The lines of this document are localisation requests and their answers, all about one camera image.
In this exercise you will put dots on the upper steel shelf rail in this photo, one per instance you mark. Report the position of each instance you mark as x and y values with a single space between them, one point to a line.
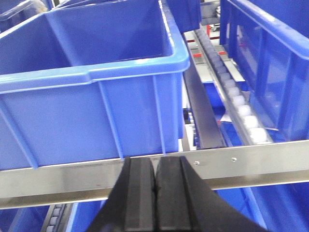
221 168

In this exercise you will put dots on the roller conveyor track upper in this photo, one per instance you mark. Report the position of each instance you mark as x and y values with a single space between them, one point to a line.
248 127

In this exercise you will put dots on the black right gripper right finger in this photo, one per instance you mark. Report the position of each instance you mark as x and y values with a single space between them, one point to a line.
185 203

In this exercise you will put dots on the blue bin top far right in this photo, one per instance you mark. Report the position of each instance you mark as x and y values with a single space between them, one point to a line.
269 41

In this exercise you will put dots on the roller conveyor track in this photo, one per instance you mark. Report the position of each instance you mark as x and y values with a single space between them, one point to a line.
57 218
248 127

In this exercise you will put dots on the steel divider rail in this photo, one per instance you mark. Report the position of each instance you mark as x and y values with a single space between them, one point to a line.
207 134

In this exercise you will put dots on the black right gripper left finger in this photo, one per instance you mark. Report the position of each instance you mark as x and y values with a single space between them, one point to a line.
130 206

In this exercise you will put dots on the blue bin top shelf left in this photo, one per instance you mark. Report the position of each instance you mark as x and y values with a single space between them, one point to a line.
13 12

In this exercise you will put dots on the blue bin shelf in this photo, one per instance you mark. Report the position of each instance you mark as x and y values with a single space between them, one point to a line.
94 82
13 12

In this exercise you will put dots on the blue bin upper left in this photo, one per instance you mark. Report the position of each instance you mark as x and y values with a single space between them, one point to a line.
28 219

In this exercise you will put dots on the blue bin top shelf right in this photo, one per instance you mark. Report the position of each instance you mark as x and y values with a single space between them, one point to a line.
94 82

